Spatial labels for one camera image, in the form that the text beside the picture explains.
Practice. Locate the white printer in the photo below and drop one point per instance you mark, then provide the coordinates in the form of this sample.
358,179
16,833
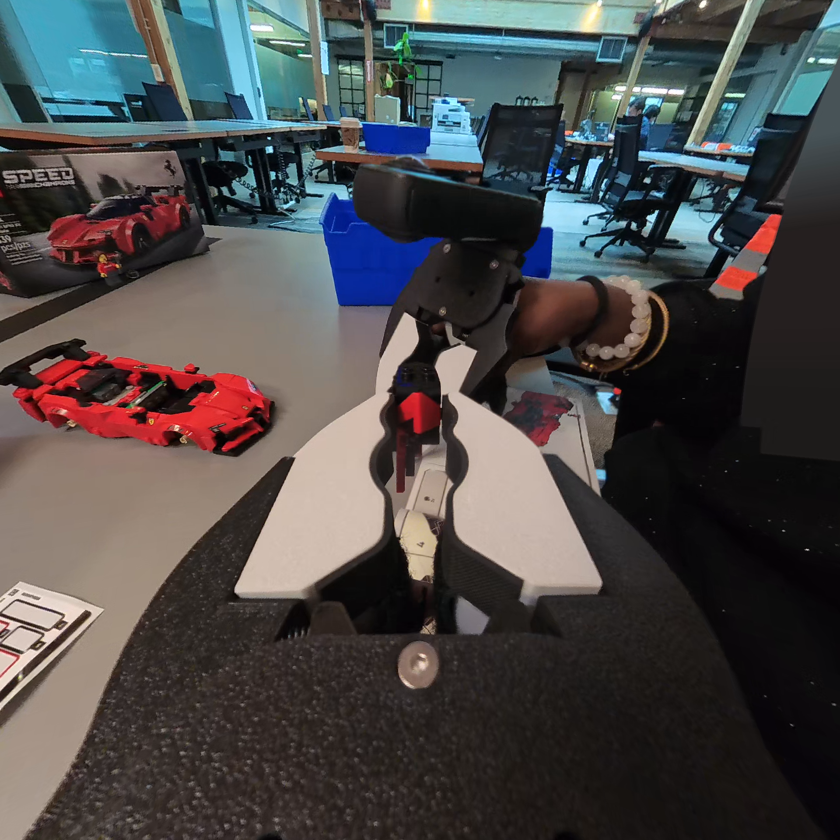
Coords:
451,115

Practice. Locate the lego car box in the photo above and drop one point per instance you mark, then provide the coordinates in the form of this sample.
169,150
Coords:
98,197

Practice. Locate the black office chair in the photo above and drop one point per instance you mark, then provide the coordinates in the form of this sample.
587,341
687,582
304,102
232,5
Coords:
518,151
623,164
164,102
768,170
223,177

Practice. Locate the white office table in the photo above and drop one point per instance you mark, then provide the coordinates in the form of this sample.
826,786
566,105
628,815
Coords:
695,164

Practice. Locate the lego instruction booklet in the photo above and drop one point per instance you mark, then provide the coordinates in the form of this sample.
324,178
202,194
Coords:
544,413

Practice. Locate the black wrist band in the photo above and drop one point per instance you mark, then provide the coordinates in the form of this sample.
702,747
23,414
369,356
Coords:
602,308

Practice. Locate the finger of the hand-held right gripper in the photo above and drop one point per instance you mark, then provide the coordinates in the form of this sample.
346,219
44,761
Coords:
397,348
459,367

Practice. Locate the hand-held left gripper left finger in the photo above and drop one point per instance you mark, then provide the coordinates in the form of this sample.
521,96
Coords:
321,518

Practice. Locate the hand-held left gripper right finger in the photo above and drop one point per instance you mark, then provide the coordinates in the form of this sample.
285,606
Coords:
518,518

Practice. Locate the red black lego module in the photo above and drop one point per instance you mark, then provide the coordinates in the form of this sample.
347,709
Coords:
417,410

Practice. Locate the green hanging plant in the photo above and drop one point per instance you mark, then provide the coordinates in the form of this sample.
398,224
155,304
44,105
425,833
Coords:
401,59

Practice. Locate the paper coffee cup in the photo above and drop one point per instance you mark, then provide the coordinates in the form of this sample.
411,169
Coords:
350,134

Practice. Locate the brown braided band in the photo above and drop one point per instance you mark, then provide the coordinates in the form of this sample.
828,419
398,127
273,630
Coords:
659,328

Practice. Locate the person's right hand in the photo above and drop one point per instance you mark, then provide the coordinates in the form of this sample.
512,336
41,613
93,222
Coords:
558,315

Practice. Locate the white sticker sheet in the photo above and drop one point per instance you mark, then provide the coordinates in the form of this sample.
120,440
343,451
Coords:
39,630

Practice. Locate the long wooden desk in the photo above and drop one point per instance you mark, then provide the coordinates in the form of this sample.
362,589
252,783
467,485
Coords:
131,130

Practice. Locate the red lego car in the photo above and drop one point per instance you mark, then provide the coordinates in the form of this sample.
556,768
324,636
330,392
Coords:
131,400

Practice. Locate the blue plastic bin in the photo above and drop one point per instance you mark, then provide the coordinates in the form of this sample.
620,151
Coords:
394,138
361,262

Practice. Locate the wooden post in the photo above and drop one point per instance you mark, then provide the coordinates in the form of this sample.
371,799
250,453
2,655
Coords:
722,72

